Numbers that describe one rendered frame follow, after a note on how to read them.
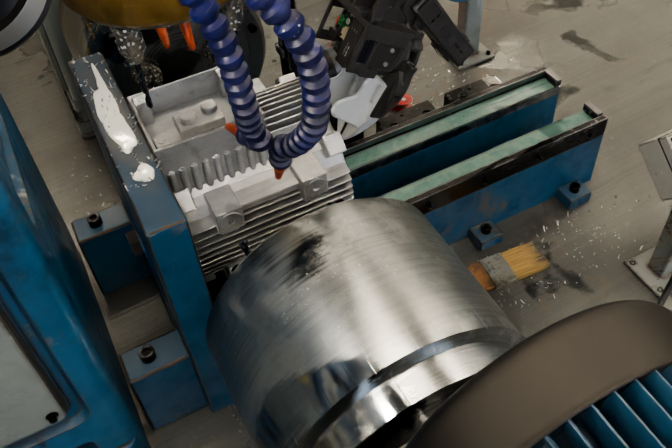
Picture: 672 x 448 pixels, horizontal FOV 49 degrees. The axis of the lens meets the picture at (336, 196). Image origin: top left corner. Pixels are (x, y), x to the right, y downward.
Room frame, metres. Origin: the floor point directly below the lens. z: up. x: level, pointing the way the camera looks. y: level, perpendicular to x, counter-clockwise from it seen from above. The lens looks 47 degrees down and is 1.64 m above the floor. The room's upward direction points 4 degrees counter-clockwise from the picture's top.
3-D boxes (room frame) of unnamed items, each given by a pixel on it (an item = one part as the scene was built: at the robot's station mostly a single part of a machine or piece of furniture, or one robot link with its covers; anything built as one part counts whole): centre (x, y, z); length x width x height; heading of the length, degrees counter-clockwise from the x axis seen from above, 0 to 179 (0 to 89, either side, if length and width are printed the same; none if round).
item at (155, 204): (0.56, 0.25, 0.97); 0.30 x 0.11 x 0.34; 24
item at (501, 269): (0.60, -0.19, 0.80); 0.21 x 0.05 x 0.01; 109
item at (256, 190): (0.63, 0.11, 1.01); 0.20 x 0.19 x 0.19; 114
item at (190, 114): (0.61, 0.14, 1.11); 0.12 x 0.11 x 0.07; 114
